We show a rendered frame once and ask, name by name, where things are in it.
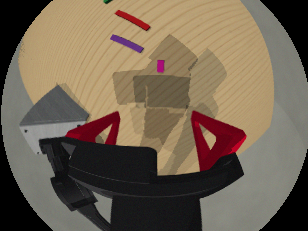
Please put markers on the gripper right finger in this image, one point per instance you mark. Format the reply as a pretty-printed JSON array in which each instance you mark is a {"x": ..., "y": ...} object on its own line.
[{"x": 228, "y": 139}]

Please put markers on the dark red rod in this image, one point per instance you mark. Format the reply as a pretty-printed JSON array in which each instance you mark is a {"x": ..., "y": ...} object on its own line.
[{"x": 133, "y": 19}]

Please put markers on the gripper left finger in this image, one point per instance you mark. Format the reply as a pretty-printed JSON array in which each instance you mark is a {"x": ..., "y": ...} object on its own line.
[{"x": 89, "y": 131}]

